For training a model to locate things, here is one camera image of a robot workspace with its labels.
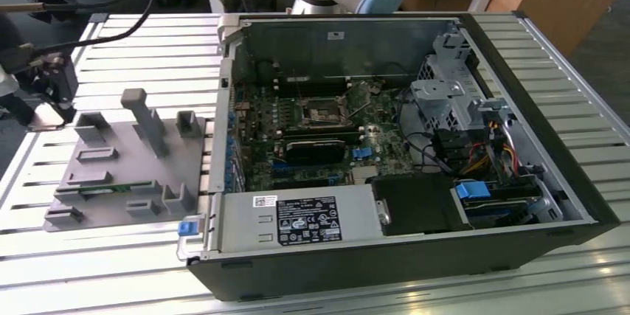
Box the yellow red wire bundle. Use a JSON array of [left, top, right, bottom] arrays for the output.
[[461, 143, 520, 178]]

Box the silver CPU chip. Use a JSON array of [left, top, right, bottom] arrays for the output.
[[29, 103, 65, 131]]

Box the thick black cable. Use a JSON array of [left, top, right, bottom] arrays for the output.
[[28, 0, 162, 58]]

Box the wire locking lever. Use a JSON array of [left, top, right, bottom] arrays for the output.
[[292, 68, 304, 109]]

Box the black plastic shroud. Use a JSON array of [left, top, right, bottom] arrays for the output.
[[365, 173, 471, 238]]

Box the brown rod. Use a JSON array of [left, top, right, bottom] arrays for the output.
[[0, 2, 46, 13]]

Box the green RAM stick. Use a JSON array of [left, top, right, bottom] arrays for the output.
[[56, 184, 152, 195]]

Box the CPU socket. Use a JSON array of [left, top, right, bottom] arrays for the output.
[[299, 97, 353, 127]]

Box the blue disk carrier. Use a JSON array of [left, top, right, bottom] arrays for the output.
[[455, 180, 492, 202]]

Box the black open PC case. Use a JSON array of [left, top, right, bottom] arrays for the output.
[[174, 11, 620, 303]]

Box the metal socket cover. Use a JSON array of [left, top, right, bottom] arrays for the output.
[[343, 80, 379, 117]]

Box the grey parts rack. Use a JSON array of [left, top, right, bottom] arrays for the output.
[[42, 89, 206, 234]]

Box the silver power supply unit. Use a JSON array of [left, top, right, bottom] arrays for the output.
[[216, 192, 384, 253]]

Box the green motherboard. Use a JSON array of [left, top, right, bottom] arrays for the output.
[[228, 78, 424, 193]]

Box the silver drive cage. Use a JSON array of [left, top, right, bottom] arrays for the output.
[[408, 78, 468, 134]]

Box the small silver heatsink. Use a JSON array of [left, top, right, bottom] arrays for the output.
[[349, 166, 379, 184]]

